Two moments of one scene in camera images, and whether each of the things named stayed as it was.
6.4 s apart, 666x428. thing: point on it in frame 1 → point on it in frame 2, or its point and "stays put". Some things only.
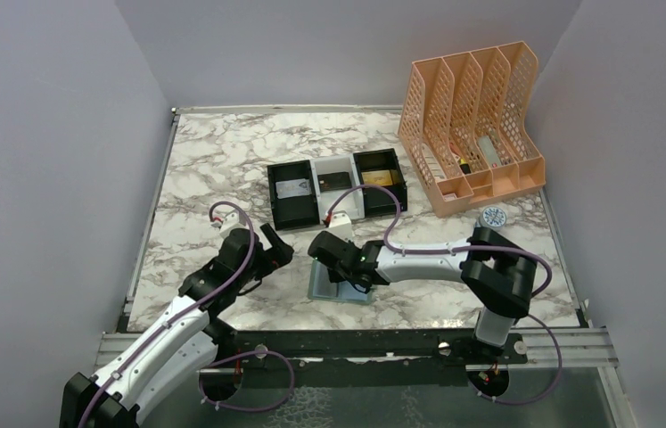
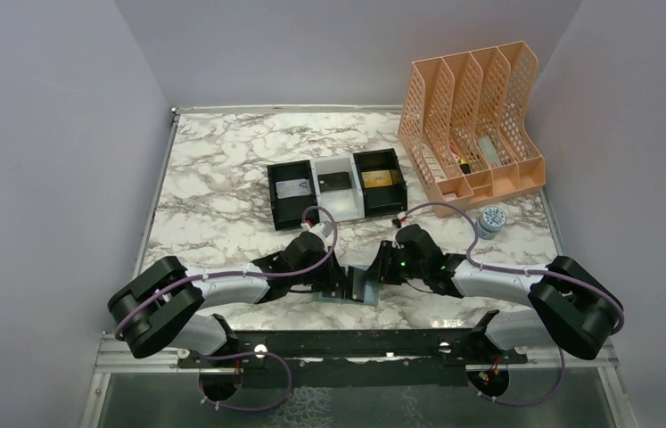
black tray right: (382, 168) stays put
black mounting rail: (358, 349) stays put
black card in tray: (334, 181) stays put
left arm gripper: (275, 257) → (335, 278)
